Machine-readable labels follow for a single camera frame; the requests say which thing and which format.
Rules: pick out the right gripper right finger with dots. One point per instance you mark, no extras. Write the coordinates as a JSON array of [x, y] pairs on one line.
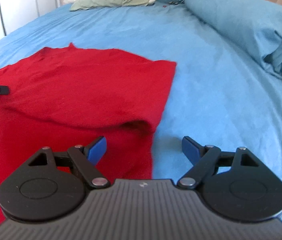
[[236, 185]]

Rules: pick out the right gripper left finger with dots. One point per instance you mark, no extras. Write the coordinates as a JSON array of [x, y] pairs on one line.
[[50, 185]]

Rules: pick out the red garment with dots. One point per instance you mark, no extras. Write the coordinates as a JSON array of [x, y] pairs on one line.
[[61, 97]]

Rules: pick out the blue bed sheet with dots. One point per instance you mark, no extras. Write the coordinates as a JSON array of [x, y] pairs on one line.
[[219, 95]]

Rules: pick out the rolled teal duvet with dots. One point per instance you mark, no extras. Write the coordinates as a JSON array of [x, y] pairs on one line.
[[253, 25]]

